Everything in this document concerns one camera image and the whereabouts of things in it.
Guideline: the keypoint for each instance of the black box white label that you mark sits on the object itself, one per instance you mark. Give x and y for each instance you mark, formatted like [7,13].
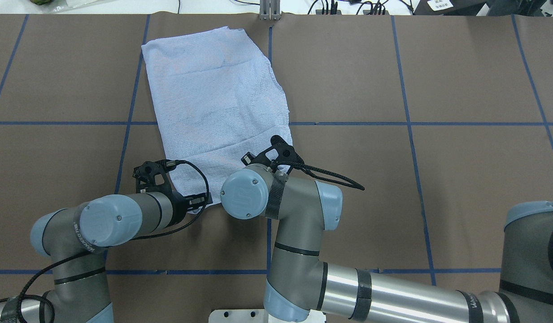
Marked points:
[448,7]

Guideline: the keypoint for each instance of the light blue striped shirt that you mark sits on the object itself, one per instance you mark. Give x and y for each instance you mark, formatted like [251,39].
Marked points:
[215,98]

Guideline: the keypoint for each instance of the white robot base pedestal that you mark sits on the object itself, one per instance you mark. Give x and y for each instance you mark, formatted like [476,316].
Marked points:
[257,316]

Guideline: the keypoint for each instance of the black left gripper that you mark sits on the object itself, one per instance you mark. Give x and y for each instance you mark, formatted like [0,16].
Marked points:
[180,208]

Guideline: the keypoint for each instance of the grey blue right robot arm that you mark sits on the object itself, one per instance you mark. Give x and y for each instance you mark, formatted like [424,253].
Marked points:
[436,199]

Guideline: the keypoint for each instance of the aluminium frame post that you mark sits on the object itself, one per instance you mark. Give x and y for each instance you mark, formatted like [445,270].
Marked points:
[270,10]

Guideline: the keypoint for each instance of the olive green folded pouch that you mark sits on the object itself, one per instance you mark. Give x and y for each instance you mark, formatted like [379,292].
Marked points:
[41,2]

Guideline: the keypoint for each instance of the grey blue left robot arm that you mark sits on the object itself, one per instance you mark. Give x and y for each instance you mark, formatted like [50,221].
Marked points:
[74,288]

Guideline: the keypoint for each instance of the clear plastic bag green print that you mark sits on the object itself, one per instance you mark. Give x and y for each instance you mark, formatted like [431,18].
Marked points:
[57,6]

